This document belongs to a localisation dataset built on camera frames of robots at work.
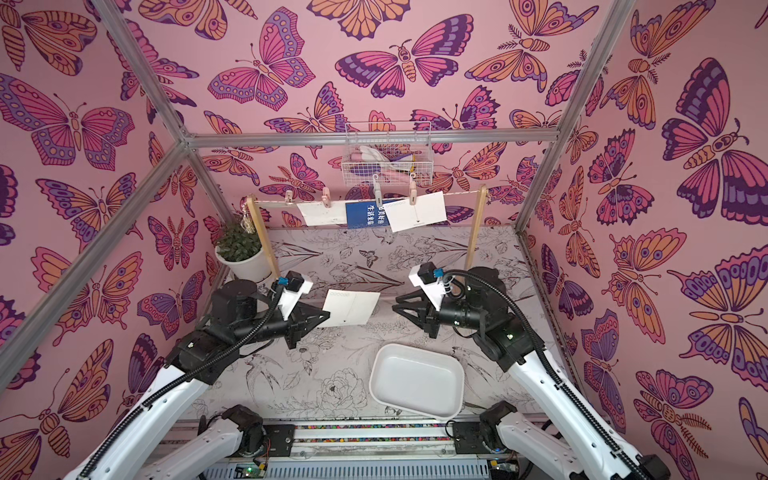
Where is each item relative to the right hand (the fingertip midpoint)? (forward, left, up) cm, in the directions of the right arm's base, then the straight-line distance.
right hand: (400, 302), depth 64 cm
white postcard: (+1, +12, -4) cm, 12 cm away
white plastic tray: (-7, -6, -30) cm, 31 cm away
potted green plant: (+26, +50, -16) cm, 59 cm away
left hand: (-1, +16, -3) cm, 16 cm away
